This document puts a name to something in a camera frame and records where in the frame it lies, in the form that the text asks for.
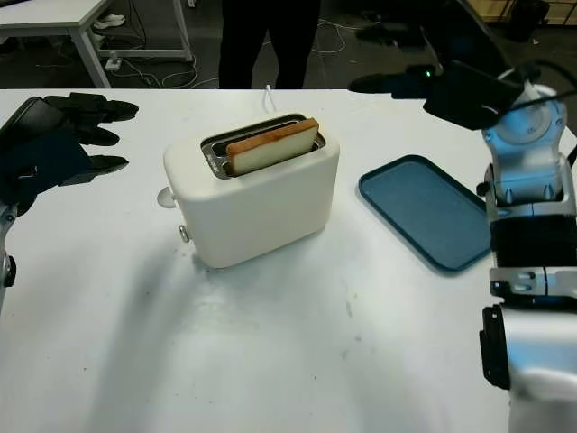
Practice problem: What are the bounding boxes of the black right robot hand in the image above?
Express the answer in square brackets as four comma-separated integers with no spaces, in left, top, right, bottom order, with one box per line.
[349,0,508,99]

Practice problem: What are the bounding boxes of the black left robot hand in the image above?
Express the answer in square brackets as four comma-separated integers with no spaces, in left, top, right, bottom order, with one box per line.
[0,92,140,187]

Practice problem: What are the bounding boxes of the toast slice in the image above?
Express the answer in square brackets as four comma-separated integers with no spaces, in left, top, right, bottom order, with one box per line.
[224,117,321,177]

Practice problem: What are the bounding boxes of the person in black trousers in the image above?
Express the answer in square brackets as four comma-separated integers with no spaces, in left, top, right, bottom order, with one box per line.
[218,0,322,89]

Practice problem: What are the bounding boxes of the white two-slot toaster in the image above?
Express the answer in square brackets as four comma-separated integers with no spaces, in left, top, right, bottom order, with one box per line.
[162,112,341,271]

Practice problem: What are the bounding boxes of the wooden crate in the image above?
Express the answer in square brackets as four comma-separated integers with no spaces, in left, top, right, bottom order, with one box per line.
[471,0,515,22]

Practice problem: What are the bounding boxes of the white desk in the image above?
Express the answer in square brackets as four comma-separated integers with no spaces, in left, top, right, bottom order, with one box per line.
[0,0,193,89]

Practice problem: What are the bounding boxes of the white shoes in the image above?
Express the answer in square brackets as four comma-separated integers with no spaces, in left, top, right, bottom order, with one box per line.
[92,12,125,31]

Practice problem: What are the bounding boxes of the blue plastic tray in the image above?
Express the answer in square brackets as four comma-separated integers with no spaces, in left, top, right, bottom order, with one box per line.
[358,154,492,275]

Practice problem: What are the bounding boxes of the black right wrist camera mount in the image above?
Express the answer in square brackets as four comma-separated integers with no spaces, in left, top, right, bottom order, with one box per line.
[422,60,524,132]

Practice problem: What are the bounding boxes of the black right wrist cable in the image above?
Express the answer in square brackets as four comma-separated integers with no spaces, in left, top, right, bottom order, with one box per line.
[495,60,577,114]

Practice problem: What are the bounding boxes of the white floor cable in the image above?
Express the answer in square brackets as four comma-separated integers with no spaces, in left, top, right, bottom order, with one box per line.
[116,53,222,89]
[317,17,362,54]

